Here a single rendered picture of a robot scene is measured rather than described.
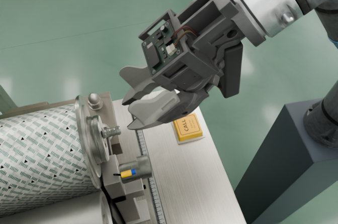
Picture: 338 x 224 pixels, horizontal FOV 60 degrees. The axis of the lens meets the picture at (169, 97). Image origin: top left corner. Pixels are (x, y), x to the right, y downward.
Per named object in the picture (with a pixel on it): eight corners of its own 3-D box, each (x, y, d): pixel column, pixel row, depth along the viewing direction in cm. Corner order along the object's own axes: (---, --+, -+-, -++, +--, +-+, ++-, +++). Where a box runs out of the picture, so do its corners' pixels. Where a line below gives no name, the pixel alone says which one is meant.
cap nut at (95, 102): (104, 108, 75) (100, 98, 72) (89, 112, 75) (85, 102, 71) (101, 97, 77) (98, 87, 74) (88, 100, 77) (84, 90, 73)
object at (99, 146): (111, 164, 48) (105, 156, 41) (99, 167, 48) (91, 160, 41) (102, 122, 51) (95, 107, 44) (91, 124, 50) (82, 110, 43)
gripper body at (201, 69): (133, 37, 36) (212, -33, 31) (175, 65, 42) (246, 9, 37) (147, 86, 32) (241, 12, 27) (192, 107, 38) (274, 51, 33)
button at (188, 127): (202, 135, 85) (203, 131, 83) (179, 141, 84) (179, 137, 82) (194, 116, 89) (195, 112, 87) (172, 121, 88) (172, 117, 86)
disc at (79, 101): (106, 200, 48) (85, 165, 36) (103, 201, 48) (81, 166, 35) (94, 124, 56) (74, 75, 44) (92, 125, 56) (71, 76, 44)
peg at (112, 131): (120, 130, 45) (121, 136, 44) (102, 135, 45) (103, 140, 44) (118, 123, 45) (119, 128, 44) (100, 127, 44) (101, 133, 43)
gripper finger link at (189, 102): (148, 102, 39) (194, 57, 37) (156, 106, 41) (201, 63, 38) (161, 129, 36) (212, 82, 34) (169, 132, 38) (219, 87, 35)
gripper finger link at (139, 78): (97, 76, 41) (145, 43, 37) (127, 90, 46) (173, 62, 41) (98, 95, 40) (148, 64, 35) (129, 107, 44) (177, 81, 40)
